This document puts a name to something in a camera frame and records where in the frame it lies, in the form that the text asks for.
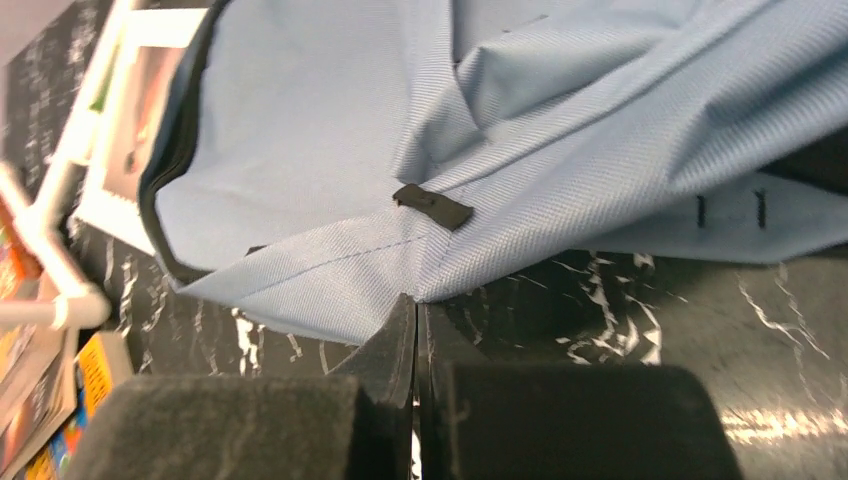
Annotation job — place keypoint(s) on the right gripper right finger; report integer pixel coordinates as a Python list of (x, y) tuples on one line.
[(482, 419)]

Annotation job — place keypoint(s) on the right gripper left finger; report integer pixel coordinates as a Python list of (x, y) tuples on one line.
[(353, 423)]

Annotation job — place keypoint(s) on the blue backpack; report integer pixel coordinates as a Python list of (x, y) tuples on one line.
[(318, 159)]

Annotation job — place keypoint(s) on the white PVC pipe frame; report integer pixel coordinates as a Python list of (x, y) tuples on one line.
[(79, 304)]

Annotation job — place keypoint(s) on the orange green treehouse book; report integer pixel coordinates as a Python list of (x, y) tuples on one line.
[(20, 270)]

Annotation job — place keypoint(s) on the dark sunset cover book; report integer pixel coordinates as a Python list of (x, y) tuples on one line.
[(35, 389)]

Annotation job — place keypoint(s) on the white photo cover book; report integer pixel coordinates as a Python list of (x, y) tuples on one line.
[(150, 44)]

